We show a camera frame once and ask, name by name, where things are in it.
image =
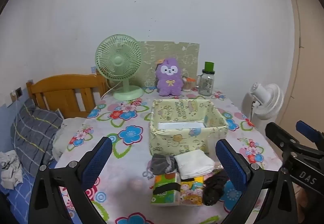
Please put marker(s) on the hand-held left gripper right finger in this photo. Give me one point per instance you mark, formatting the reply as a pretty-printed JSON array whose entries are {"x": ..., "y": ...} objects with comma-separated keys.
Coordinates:
[{"x": 231, "y": 165}]

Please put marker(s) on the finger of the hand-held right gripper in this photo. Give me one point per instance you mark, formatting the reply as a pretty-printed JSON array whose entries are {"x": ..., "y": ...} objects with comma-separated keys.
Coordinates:
[
  {"x": 281, "y": 138},
  {"x": 307, "y": 129}
]

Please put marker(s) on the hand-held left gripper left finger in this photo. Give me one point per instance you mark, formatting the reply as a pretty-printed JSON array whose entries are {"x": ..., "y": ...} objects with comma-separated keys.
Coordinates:
[{"x": 99, "y": 160}]

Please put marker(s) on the black lace cloth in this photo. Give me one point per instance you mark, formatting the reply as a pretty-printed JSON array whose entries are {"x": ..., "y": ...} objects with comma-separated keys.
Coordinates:
[{"x": 212, "y": 188}]

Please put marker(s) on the white packet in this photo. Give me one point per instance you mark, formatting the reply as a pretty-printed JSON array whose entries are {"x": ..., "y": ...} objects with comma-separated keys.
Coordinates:
[{"x": 195, "y": 163}]

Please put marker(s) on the yellow cartoon tissue packet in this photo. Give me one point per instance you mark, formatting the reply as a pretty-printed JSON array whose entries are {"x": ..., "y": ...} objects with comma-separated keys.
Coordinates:
[{"x": 192, "y": 193}]

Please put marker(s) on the yellow cartoon storage box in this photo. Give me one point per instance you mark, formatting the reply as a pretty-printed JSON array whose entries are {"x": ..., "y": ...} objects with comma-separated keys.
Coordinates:
[{"x": 177, "y": 140}]

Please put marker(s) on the grey sock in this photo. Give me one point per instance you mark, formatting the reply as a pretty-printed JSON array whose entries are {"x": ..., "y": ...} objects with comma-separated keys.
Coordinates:
[{"x": 159, "y": 163}]

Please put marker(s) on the green tissue packet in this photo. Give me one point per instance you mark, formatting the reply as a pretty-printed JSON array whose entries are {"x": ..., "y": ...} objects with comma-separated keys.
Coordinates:
[{"x": 164, "y": 197}]

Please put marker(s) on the floral tablecloth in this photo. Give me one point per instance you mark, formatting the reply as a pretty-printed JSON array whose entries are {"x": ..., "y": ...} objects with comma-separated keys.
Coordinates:
[{"x": 126, "y": 163}]

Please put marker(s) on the white standing fan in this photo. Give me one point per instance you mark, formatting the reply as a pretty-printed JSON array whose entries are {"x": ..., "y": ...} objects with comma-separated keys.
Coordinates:
[{"x": 268, "y": 102}]

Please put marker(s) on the white blanket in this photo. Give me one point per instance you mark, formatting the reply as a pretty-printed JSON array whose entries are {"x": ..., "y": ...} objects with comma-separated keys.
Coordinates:
[{"x": 68, "y": 133}]

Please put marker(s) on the beige door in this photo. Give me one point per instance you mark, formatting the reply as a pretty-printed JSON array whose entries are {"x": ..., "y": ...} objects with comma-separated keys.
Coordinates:
[{"x": 308, "y": 62}]

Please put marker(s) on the grey plaid pillow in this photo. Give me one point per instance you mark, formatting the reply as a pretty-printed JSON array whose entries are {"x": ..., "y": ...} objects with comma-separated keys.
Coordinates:
[{"x": 35, "y": 133}]

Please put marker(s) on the wooden bed headboard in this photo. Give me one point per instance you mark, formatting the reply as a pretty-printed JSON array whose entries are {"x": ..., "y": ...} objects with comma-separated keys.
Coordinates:
[{"x": 63, "y": 85}]

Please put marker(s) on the glass jar mug green lid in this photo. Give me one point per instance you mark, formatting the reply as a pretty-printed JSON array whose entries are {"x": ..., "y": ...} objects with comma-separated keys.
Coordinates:
[{"x": 206, "y": 85}]

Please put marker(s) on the blue bed sheet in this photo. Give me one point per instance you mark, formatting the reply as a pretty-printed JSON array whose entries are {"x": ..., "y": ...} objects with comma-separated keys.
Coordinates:
[{"x": 20, "y": 198}]

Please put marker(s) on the crumpled white cloth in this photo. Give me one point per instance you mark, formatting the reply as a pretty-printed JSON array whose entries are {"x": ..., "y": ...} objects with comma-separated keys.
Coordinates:
[{"x": 10, "y": 171}]

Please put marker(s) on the cotton swab container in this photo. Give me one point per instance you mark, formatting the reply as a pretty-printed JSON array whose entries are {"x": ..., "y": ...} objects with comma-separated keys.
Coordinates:
[{"x": 187, "y": 86}]

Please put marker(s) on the orange scissors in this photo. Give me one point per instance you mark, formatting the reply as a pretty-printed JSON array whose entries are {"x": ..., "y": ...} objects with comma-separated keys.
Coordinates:
[{"x": 191, "y": 78}]

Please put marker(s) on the green desk fan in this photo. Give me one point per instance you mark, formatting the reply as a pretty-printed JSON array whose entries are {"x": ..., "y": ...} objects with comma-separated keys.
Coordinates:
[{"x": 117, "y": 60}]

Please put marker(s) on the purple plush toy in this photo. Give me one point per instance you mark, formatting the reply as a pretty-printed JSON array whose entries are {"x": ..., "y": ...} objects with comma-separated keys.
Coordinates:
[{"x": 168, "y": 82}]

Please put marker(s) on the green cartoon printed board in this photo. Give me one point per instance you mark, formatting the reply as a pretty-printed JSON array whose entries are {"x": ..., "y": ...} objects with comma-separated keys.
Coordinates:
[{"x": 177, "y": 54}]

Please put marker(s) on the black wall socket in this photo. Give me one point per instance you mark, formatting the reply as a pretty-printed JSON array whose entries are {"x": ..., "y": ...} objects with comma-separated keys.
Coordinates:
[{"x": 19, "y": 92}]

